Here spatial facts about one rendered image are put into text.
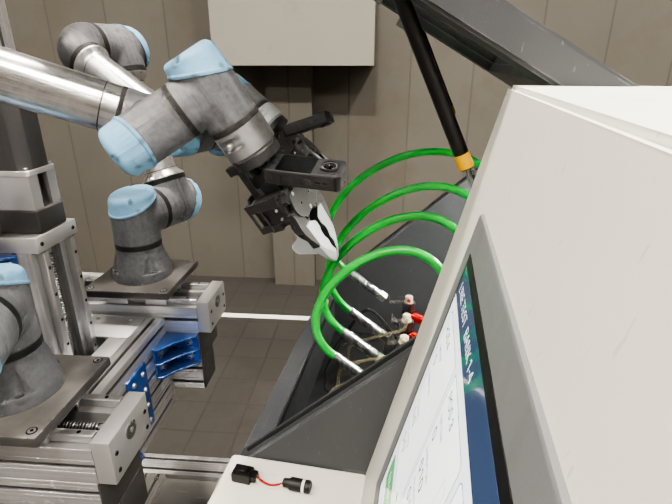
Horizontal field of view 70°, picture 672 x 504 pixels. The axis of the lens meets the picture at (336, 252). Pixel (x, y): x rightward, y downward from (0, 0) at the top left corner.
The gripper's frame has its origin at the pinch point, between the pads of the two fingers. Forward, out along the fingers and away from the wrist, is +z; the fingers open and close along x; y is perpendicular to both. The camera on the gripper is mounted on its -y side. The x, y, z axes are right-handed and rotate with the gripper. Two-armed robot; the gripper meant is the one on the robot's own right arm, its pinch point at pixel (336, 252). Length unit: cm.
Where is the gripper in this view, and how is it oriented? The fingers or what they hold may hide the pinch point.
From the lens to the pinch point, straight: 76.6
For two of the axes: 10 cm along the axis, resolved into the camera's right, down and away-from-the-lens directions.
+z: 4.9, 7.4, 4.6
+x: -3.0, 6.4, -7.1
